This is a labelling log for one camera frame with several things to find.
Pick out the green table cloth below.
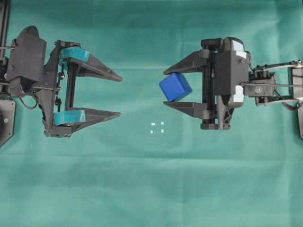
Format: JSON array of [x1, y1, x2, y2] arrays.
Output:
[[0, 0, 303, 227]]

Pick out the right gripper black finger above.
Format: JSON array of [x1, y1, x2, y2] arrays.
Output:
[[163, 102, 208, 120], [163, 50, 211, 75]]

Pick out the blue block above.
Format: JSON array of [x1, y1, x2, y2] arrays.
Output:
[[159, 72, 192, 102]]

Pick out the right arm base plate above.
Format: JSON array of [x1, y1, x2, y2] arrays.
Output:
[[292, 68, 303, 139]]

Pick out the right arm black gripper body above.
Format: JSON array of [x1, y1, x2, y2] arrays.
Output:
[[200, 38, 249, 130]]

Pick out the black frame rail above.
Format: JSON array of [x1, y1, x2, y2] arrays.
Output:
[[0, 0, 10, 47]]

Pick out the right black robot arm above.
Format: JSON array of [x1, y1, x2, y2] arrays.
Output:
[[159, 37, 303, 130]]

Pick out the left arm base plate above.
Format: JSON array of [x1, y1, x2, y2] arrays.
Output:
[[0, 99, 16, 146]]

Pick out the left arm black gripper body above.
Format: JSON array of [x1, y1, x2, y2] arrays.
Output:
[[6, 26, 82, 139]]

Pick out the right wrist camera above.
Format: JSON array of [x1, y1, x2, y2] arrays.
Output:
[[222, 37, 247, 59]]

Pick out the white tape marks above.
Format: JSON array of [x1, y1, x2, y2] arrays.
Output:
[[150, 121, 165, 134]]

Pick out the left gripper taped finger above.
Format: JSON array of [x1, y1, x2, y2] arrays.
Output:
[[53, 109, 121, 132], [59, 48, 122, 82]]

